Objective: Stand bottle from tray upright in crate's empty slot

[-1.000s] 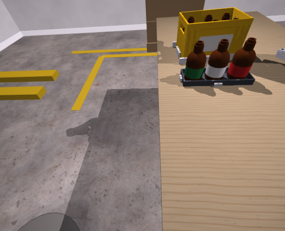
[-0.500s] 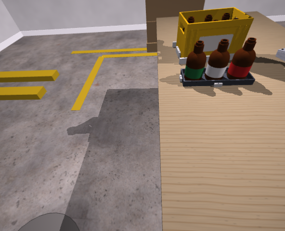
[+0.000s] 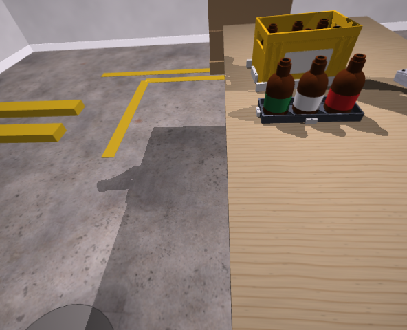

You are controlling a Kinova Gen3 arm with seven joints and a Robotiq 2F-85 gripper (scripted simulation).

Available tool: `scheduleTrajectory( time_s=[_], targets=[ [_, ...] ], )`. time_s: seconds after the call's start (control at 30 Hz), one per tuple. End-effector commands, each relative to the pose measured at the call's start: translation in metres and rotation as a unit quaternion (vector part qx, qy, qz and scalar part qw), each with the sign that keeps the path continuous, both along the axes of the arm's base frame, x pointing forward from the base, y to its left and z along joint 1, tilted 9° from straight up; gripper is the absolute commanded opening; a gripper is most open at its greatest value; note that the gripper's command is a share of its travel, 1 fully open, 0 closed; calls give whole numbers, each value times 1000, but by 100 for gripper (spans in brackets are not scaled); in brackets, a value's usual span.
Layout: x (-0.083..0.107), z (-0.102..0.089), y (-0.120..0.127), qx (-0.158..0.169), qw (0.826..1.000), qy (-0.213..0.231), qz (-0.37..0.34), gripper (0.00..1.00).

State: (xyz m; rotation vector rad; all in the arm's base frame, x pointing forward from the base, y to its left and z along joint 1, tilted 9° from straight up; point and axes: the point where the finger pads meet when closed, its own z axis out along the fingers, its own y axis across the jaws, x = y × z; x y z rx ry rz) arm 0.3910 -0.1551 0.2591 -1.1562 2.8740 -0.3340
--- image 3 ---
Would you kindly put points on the brown bottle with white label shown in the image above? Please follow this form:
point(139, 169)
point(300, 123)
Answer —
point(311, 88)

